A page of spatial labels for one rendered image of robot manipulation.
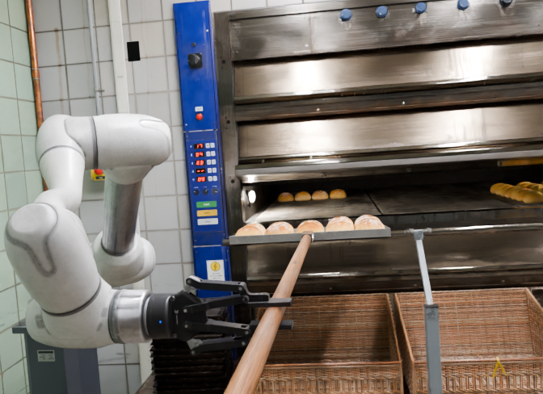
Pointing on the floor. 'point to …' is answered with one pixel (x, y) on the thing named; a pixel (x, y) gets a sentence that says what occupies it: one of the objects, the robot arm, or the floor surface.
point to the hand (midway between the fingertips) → (271, 313)
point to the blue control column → (195, 28)
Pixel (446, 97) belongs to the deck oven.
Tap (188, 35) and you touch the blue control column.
